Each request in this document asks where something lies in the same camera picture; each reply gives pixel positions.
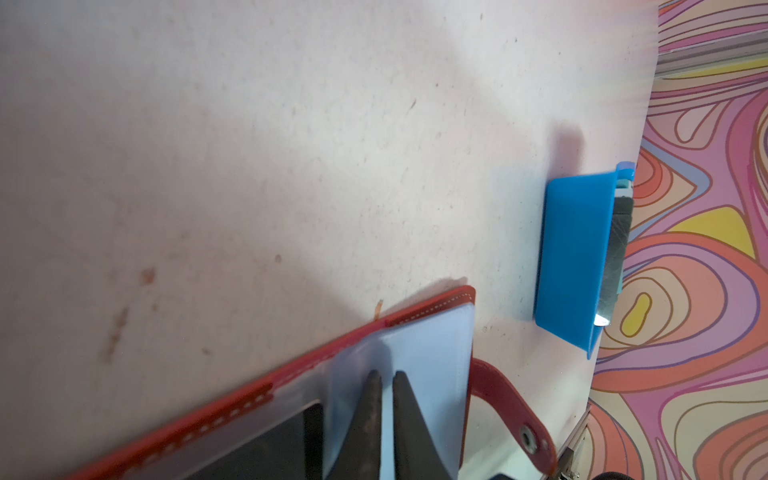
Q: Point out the dark credit card stack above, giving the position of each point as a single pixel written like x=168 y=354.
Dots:
x=612 y=280

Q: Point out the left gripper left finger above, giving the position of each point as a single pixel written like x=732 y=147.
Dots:
x=360 y=454

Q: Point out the red leather card holder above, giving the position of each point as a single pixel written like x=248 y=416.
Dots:
x=431 y=341

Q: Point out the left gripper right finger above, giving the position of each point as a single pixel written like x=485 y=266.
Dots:
x=415 y=454

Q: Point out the blue plastic card tray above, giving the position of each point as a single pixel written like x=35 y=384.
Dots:
x=575 y=234

